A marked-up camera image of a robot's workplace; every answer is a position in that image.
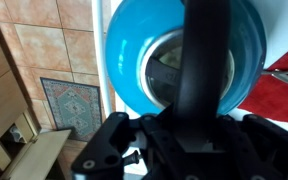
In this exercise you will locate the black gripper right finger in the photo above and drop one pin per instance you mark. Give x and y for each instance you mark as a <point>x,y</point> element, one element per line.
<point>267,150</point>

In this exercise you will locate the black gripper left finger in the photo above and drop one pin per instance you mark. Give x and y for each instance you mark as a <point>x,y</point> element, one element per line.
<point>110,146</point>

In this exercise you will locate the patterned floor rug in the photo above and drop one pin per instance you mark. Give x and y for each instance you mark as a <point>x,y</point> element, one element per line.
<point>72,108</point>

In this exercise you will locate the red oven mitt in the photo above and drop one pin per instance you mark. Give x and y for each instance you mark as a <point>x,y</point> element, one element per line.
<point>277,96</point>

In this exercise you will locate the silver metal utensil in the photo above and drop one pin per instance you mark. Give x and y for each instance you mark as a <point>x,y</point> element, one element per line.
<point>284,75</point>

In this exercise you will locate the white electric stove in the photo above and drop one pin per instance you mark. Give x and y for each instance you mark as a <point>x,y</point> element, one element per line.
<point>284,20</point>

